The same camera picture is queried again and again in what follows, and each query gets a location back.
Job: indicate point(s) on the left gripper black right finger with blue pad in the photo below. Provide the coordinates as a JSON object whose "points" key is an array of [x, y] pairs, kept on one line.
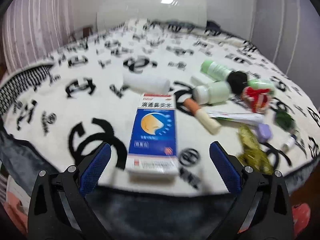
{"points": [[261, 209]]}

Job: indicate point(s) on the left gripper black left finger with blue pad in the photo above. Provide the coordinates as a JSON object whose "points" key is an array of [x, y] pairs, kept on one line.
{"points": [[58, 207]]}

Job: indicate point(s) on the blue white medicine box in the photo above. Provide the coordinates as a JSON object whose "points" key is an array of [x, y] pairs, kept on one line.
{"points": [[153, 149]]}

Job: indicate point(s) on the white foam tube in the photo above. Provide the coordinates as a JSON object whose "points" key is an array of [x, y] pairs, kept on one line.
{"points": [[146, 83]]}

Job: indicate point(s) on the pink patterned pajama legs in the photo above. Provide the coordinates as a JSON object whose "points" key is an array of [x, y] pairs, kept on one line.
{"points": [[15, 204]]}

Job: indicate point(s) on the olive green wrapper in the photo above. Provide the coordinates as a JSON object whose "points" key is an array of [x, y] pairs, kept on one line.
{"points": [[252, 154]]}

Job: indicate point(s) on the dark grey plush blanket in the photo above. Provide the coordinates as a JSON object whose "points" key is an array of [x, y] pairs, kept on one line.
{"points": [[124, 214]]}

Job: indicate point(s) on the small white vial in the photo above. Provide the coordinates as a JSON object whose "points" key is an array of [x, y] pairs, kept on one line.
{"points": [[289, 144]]}

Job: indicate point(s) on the purple small box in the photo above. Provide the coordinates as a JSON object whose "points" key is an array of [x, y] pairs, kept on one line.
{"points": [[263, 132]]}

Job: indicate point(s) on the white flat tube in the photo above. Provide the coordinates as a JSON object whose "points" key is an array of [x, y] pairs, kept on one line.
{"points": [[253, 119]]}

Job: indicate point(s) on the dark green wrapper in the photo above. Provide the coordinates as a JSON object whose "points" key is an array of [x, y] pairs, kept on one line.
{"points": [[284, 121]]}

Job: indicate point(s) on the orange cream tube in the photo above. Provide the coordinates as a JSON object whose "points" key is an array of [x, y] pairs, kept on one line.
{"points": [[212, 126]]}

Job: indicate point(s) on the red white wrapper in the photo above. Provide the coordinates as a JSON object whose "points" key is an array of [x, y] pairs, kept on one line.
{"points": [[256, 99]]}

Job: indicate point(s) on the pale green white-capped bottle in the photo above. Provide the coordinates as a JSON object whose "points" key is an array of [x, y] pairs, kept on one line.
{"points": [[212, 93]]}

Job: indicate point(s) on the light green tube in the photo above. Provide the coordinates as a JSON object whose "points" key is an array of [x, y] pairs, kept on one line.
{"points": [[262, 84]]}

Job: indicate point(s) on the green bottle black cap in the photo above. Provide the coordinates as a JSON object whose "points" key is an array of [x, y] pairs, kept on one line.
{"points": [[237, 80]]}

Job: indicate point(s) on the small white box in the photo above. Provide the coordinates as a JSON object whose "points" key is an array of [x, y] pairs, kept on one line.
{"points": [[199, 79]]}

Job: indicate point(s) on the white blanket black logos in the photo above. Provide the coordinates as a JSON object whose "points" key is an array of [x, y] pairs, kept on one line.
{"points": [[159, 94]]}

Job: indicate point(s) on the wooden chair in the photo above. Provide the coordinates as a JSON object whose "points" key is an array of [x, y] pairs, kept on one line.
{"points": [[81, 33]]}

